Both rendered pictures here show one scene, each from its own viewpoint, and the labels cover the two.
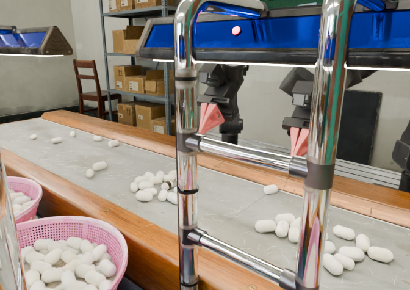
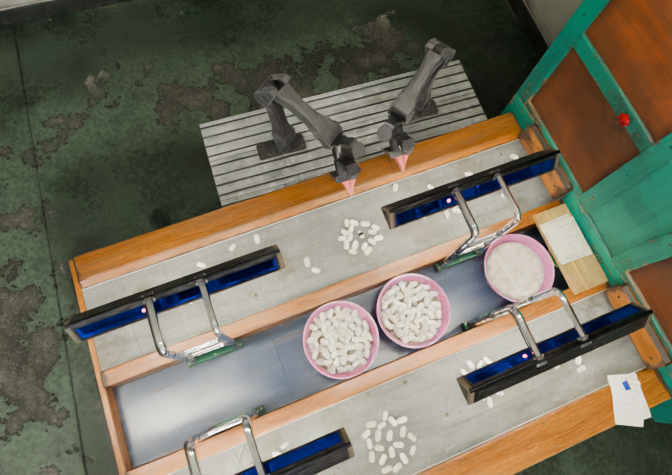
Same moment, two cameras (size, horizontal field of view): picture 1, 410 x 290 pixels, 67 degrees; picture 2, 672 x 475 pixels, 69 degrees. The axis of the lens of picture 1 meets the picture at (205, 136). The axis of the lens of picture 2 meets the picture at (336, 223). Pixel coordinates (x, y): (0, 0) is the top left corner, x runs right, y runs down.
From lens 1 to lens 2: 1.69 m
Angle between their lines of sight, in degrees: 69
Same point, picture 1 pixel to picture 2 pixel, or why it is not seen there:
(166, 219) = (392, 249)
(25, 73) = not seen: outside the picture
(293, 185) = (399, 175)
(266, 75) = not seen: outside the picture
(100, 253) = (404, 284)
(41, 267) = (403, 307)
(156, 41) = (403, 219)
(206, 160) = (339, 195)
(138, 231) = (408, 266)
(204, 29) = (431, 204)
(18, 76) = not seen: outside the picture
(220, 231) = (414, 232)
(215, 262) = (441, 248)
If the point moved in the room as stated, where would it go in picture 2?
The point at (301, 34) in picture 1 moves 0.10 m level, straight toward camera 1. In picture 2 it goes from (475, 192) to (498, 214)
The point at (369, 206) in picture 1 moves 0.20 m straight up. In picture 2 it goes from (435, 162) to (449, 138)
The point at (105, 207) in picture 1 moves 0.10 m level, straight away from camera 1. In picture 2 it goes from (378, 273) to (351, 268)
